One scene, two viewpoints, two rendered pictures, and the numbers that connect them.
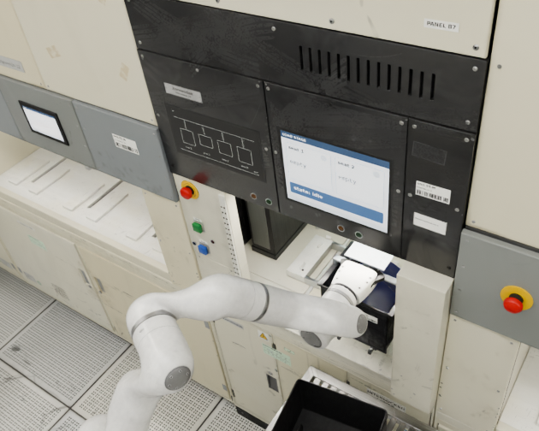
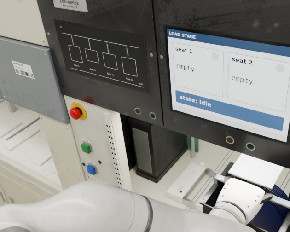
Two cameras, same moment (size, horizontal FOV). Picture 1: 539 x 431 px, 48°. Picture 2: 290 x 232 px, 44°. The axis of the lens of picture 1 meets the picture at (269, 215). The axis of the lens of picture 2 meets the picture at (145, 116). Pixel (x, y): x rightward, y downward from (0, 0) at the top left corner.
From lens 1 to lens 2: 0.66 m
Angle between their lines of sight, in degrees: 8
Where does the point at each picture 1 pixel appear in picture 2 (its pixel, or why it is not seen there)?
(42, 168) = not seen: outside the picture
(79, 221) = not seen: outside the picture
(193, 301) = (53, 215)
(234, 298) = (108, 212)
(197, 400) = not seen: outside the picture
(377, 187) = (280, 85)
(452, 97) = not seen: outside the picture
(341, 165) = (236, 62)
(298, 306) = (186, 225)
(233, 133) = (118, 42)
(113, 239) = (21, 164)
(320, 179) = (209, 83)
